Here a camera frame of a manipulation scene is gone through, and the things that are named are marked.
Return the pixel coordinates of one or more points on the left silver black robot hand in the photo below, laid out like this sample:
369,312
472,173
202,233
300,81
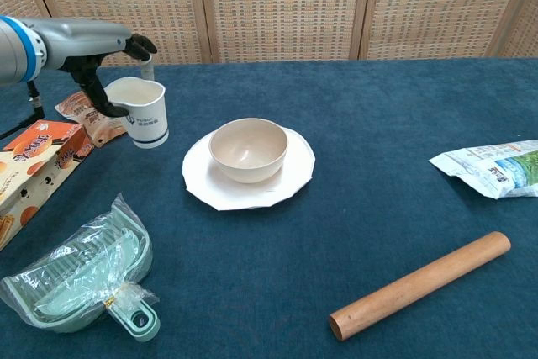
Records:
84,41

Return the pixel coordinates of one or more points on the small white paper cup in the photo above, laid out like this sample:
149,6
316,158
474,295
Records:
145,117

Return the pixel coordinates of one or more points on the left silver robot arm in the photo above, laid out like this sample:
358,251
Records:
19,50

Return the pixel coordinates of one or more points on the beige bowl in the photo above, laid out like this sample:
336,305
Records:
249,153

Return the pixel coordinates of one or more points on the brown spouted drink pouch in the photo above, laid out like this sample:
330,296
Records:
94,123

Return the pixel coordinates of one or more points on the orange egg roll box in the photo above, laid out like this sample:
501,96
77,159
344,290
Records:
38,165

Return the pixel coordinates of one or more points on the green dustpan in plastic wrap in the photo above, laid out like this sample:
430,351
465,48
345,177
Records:
80,275

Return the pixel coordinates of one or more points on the white plate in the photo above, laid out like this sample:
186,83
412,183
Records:
290,186

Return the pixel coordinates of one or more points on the blue carpet table mat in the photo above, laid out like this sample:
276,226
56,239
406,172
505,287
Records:
336,249

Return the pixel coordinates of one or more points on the wooden rolling pin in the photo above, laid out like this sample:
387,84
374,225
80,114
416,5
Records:
420,285

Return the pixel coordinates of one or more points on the white green snack packet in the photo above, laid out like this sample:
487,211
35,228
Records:
487,167

